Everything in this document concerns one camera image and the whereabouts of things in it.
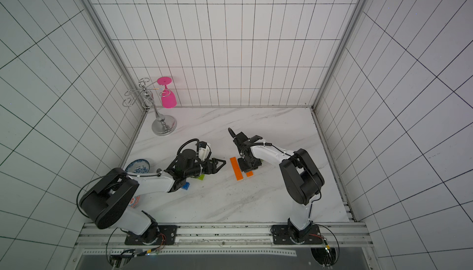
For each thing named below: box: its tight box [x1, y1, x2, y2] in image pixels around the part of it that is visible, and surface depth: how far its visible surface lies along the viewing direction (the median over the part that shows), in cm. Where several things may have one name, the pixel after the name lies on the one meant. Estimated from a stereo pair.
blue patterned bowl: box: [125, 158, 151, 174], surface depth 92 cm
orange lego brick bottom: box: [231, 163, 244, 181], surface depth 92 cm
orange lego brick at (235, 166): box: [229, 156, 243, 174], surface depth 95 cm
